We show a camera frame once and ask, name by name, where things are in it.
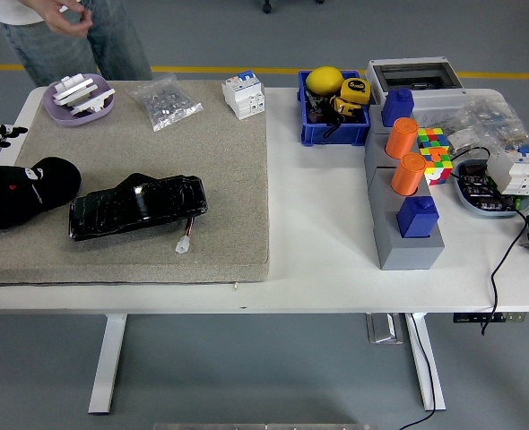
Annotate person's right hand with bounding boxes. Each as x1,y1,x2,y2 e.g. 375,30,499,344
39,0,94,39

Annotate blue square block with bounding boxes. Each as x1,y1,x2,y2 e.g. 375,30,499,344
395,195,440,239
380,87,415,129

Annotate clear bag with white label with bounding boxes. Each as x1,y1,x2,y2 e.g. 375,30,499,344
446,125,489,156

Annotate grey electrical enclosure box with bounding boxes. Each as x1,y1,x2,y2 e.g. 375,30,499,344
365,56,468,125

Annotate blue plastic bin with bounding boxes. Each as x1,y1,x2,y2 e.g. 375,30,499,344
296,69,373,147

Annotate purple tray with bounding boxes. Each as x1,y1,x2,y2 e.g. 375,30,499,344
42,73,116,128

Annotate black power strip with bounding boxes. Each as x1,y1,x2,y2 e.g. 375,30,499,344
453,312,526,324

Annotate black power cord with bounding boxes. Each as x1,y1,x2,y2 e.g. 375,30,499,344
450,146,529,337

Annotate grey metal box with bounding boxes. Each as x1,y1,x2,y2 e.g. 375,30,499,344
365,312,405,345

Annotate white connector with red wires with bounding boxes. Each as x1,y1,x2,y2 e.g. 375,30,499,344
175,218,198,256

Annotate grey-brown mat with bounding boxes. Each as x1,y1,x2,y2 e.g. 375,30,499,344
0,79,273,288

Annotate black floor cable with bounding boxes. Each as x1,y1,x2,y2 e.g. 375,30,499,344
397,313,437,430

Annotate person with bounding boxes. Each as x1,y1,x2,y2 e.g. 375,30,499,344
0,0,153,89

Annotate black electronic module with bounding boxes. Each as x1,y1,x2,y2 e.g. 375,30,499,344
465,183,516,211
460,163,490,185

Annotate colourful puzzle cube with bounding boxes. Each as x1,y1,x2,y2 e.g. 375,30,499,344
416,127,451,156
419,146,455,186

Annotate white table leg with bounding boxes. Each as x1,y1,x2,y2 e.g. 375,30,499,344
403,312,447,412
88,314,128,416

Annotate clear bag of parts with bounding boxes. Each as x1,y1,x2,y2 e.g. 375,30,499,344
464,91,529,151

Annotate grey shape holder base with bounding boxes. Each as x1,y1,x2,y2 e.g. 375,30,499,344
363,120,446,271

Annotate orange cylinder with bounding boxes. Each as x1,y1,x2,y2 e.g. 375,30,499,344
384,117,421,160
390,151,428,197

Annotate white circuit breaker blue lever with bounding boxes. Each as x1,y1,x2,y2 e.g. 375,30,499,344
486,145,529,197
221,69,266,121

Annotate blue-grey tray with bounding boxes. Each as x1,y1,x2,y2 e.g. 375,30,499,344
452,159,529,219

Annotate yellow tape measure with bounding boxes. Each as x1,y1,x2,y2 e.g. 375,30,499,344
339,77,372,107
331,96,360,119

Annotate clear bag of screws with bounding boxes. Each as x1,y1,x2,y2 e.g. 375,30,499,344
125,72,204,133

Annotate yellow ball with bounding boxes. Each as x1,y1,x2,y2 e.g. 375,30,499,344
305,65,345,97

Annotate white plastic bracket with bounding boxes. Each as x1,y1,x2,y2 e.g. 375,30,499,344
52,73,98,107
69,87,117,117

